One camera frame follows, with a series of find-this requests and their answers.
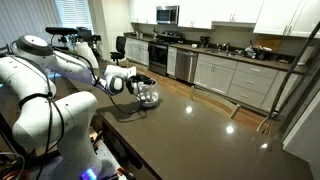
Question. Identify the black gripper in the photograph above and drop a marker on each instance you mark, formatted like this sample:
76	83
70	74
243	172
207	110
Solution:
139	78

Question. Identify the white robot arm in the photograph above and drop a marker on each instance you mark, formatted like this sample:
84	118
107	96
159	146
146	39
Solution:
66	121

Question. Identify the white ceramic bowl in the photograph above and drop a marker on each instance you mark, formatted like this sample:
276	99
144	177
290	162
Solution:
152	103

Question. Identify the black office chair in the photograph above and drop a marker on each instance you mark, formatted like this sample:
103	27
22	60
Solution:
120	49

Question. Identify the black stove range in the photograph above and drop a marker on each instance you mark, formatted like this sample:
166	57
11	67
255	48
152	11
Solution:
158	50

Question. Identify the stainless steel dishwasher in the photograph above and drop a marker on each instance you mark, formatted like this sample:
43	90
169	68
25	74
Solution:
186	62

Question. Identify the stainless steel microwave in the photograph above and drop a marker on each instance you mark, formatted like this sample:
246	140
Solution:
167	14

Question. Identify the black coffee maker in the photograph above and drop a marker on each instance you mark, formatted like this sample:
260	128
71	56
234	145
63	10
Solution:
204	41

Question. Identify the kitchen sink faucet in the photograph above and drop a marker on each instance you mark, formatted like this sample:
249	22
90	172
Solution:
223	46

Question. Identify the cream wooden chair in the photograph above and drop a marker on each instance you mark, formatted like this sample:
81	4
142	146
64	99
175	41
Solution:
215	102

